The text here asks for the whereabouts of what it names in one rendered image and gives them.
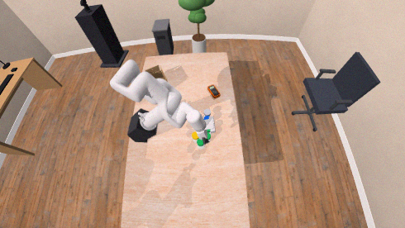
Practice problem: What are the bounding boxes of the orange digital multimeter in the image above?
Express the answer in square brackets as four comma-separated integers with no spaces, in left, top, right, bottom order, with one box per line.
[207,85,221,98]

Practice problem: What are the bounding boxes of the brown cardboard box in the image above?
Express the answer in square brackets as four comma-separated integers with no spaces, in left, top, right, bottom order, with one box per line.
[146,65,166,79]

